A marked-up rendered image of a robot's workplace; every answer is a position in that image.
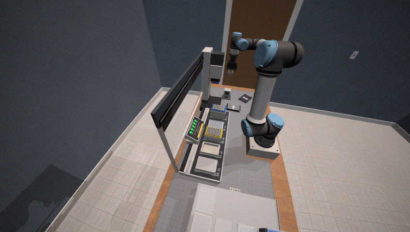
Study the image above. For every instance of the grey rectangular panel with label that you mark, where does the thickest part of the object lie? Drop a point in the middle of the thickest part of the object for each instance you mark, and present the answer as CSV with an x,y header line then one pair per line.
x,y
233,107

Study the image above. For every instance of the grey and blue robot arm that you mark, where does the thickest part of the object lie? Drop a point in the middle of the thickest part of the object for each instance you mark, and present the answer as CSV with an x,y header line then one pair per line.
x,y
270,58

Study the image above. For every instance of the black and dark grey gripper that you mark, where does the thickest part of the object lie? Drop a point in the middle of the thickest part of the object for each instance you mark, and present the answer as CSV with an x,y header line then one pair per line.
x,y
232,65

